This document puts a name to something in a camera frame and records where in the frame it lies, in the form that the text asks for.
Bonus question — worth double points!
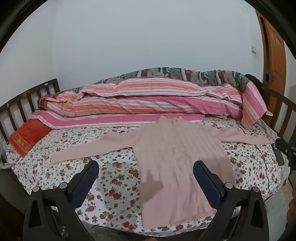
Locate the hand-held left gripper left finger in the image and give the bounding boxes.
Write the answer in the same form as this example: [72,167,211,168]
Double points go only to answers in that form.
[23,160,100,241]

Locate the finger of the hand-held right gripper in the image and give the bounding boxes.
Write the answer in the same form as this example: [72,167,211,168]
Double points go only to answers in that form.
[271,144,284,166]

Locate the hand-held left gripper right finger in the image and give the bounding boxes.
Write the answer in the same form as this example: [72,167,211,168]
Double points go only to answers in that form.
[193,160,270,241]

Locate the pink knit sweater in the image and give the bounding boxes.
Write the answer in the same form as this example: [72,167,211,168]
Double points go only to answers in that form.
[50,116,270,229]

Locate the floral bed sheet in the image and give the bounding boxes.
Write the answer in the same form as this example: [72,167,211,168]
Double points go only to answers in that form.
[5,115,290,237]

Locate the dark wooden footboard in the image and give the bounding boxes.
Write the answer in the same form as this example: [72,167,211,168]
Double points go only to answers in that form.
[257,81,296,149]

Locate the red embroidered pillow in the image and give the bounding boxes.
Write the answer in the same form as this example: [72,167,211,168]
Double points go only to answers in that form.
[9,118,53,157]

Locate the dark cloth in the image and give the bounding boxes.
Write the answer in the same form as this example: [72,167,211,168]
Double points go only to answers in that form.
[245,74,264,90]

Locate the red plaid pillow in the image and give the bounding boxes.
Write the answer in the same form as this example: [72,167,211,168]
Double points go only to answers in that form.
[37,94,61,110]

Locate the brown wooden door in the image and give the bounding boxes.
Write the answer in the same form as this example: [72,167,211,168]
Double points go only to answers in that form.
[255,9,287,99]

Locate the dark wooden headboard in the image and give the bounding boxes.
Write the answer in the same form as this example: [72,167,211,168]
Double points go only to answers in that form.
[0,78,60,144]

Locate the pink orange striped quilt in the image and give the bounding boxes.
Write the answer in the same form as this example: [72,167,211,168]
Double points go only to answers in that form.
[29,77,268,130]

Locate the dark floral patterned quilt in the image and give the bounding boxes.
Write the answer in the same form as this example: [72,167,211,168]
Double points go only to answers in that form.
[94,67,251,93]

